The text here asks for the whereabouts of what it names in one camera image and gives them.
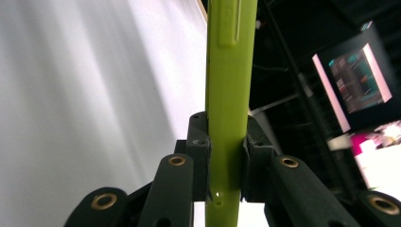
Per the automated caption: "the green clown print phone case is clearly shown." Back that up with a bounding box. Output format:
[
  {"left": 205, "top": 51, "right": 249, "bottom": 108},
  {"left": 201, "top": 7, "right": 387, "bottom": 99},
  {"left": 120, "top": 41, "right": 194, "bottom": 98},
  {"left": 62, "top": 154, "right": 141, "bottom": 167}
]
[{"left": 204, "top": 0, "right": 259, "bottom": 227}]

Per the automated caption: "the computer monitor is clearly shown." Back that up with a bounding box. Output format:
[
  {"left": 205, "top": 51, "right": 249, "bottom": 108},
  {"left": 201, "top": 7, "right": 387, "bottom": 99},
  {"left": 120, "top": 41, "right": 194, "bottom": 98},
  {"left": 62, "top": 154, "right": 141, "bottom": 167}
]
[{"left": 311, "top": 21, "right": 395, "bottom": 134}]

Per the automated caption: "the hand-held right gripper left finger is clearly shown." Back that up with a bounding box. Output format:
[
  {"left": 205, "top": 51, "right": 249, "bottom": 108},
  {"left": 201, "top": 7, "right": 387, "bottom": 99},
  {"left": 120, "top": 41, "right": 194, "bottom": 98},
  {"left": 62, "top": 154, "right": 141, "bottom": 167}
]
[{"left": 185, "top": 111, "right": 212, "bottom": 202}]

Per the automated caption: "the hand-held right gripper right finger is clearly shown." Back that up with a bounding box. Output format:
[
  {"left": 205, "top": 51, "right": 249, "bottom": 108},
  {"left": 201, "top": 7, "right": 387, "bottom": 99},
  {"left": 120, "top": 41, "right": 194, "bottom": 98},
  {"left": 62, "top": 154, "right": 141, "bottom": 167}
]
[{"left": 241, "top": 114, "right": 275, "bottom": 203}]

